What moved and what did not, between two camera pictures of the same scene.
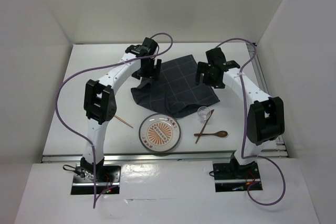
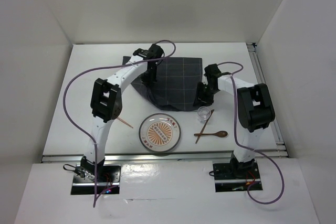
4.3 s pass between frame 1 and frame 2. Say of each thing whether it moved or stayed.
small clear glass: stayed
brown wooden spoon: stayed
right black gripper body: moved
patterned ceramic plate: stayed
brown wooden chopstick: stayed
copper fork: stayed
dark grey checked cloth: moved
